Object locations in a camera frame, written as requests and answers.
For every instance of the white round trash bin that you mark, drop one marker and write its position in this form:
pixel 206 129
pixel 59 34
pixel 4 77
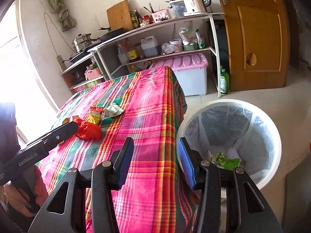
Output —
pixel 230 140

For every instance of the wooden cutting board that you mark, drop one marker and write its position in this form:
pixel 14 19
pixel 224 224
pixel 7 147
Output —
pixel 119 16

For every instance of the pink lid storage box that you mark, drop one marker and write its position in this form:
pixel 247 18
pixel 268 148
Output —
pixel 190 71

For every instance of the black frying pan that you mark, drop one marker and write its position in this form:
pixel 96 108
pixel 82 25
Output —
pixel 110 33

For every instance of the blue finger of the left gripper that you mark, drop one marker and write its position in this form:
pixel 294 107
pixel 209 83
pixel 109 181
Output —
pixel 58 135

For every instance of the yellow label sauce bottle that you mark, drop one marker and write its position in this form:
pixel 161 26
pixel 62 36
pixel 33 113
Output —
pixel 132 52

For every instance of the green detergent bottle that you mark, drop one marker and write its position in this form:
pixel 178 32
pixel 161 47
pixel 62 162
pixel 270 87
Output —
pixel 224 82

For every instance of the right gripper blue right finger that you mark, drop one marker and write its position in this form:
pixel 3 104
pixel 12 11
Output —
pixel 190 163

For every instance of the white metal shelf rack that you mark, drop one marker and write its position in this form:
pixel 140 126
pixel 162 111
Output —
pixel 172 42

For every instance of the white electric kettle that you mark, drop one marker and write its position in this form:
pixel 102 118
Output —
pixel 194 1

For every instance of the plaid pink tablecloth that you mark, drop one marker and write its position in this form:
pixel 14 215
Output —
pixel 155 197

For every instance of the person's left hand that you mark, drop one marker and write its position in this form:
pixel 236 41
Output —
pixel 18 197

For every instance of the wooden door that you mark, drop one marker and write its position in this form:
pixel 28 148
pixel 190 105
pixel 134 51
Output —
pixel 258 43

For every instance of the red plastic bag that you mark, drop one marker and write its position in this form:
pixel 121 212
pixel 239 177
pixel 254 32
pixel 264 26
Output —
pixel 88 130

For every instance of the pink plastic basket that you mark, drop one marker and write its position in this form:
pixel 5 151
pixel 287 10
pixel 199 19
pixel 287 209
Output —
pixel 92 73

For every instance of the receipt wrapper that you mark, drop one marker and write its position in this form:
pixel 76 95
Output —
pixel 112 111

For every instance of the white oil jug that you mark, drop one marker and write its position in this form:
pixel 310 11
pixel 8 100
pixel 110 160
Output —
pixel 150 46

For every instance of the clear water filter pitcher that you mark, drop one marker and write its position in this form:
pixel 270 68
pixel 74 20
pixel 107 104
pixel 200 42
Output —
pixel 176 8

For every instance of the steel steamer pot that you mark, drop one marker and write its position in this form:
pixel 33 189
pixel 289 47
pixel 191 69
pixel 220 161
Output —
pixel 82 41

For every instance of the green snack wrapper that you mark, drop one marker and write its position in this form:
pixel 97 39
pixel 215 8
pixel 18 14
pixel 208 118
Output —
pixel 222 161

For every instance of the pink utensil holder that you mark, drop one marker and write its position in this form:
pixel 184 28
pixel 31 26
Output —
pixel 160 15

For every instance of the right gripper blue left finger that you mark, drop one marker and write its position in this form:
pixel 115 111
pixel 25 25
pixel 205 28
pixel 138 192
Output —
pixel 121 160

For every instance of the translucent trash bag liner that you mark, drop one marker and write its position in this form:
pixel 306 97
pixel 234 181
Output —
pixel 233 138

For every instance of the yellow red noodle packet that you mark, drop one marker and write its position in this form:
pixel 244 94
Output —
pixel 95 114

